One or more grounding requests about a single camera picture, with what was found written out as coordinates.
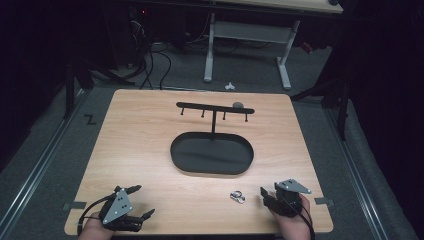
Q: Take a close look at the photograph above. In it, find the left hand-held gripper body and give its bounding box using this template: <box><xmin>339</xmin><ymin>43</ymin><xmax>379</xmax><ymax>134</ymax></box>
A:
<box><xmin>98</xmin><ymin>187</ymin><xmax>145</xmax><ymax>233</ymax></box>

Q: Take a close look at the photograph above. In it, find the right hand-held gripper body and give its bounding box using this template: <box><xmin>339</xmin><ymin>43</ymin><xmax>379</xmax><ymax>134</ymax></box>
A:
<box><xmin>273</xmin><ymin>178</ymin><xmax>313</xmax><ymax>218</ymax></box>

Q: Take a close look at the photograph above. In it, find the silver metal ring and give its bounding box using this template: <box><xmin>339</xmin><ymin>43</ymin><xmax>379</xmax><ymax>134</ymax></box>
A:
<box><xmin>229</xmin><ymin>190</ymin><xmax>247</xmax><ymax>205</ymax></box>

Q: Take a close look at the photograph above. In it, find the black jewelry stand with tray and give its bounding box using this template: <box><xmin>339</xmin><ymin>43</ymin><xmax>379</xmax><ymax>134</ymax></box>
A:
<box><xmin>169</xmin><ymin>101</ymin><xmax>256</xmax><ymax>176</ymax></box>

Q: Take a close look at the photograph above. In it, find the person's right hand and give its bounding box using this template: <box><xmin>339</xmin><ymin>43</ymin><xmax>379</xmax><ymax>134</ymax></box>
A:
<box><xmin>271</xmin><ymin>193</ymin><xmax>313</xmax><ymax>240</ymax></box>

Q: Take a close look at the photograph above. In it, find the person's left hand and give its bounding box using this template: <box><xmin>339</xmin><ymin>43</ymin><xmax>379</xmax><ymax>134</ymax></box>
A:
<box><xmin>77</xmin><ymin>211</ymin><xmax>116</xmax><ymax>240</ymax></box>

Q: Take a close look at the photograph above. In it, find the black metal stand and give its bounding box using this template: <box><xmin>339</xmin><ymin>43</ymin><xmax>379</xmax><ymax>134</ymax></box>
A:
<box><xmin>289</xmin><ymin>75</ymin><xmax>352</xmax><ymax>142</ymax></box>
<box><xmin>62</xmin><ymin>56</ymin><xmax>136</xmax><ymax>120</ymax></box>

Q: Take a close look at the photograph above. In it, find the white-legged desk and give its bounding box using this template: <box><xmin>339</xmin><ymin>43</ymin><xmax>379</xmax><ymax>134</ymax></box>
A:
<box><xmin>203</xmin><ymin>0</ymin><xmax>344</xmax><ymax>91</ymax></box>

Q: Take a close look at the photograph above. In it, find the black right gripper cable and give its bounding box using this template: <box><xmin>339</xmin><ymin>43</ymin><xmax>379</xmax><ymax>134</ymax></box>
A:
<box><xmin>279</xmin><ymin>192</ymin><xmax>316</xmax><ymax>240</ymax></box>

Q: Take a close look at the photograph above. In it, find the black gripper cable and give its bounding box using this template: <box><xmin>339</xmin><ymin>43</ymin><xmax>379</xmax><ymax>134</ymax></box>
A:
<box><xmin>279</xmin><ymin>192</ymin><xmax>316</xmax><ymax>240</ymax></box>
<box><xmin>76</xmin><ymin>194</ymin><xmax>115</xmax><ymax>236</ymax></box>

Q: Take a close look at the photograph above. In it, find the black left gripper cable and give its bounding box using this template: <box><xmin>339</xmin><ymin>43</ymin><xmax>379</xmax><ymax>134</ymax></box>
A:
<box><xmin>76</xmin><ymin>194</ymin><xmax>115</xmax><ymax>236</ymax></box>

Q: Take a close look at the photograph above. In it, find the metal floor rail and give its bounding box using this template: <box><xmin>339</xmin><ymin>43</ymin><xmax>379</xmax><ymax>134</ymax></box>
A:
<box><xmin>323</xmin><ymin>107</ymin><xmax>389</xmax><ymax>240</ymax></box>
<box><xmin>0</xmin><ymin>88</ymin><xmax>90</xmax><ymax>236</ymax></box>

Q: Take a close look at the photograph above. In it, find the black floor cable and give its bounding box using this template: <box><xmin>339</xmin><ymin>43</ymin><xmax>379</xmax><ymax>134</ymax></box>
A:
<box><xmin>139</xmin><ymin>39</ymin><xmax>173</xmax><ymax>91</ymax></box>

